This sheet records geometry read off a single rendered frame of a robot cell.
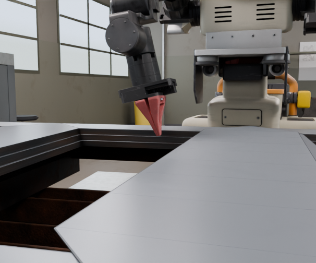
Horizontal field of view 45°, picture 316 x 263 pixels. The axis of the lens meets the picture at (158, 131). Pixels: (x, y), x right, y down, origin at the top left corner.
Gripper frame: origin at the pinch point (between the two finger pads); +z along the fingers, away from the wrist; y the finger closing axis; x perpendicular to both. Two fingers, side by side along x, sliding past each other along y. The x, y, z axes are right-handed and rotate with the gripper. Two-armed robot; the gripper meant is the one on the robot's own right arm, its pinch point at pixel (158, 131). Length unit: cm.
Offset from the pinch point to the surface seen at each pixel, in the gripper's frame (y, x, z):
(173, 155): 7.3, -23.7, 2.4
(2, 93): -60, 42, -22
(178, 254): 13, -52, 4
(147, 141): -3.1, 2.3, 1.5
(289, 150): 21.7, -16.5, 5.7
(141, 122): -207, 696, 2
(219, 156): 12.9, -23.1, 3.8
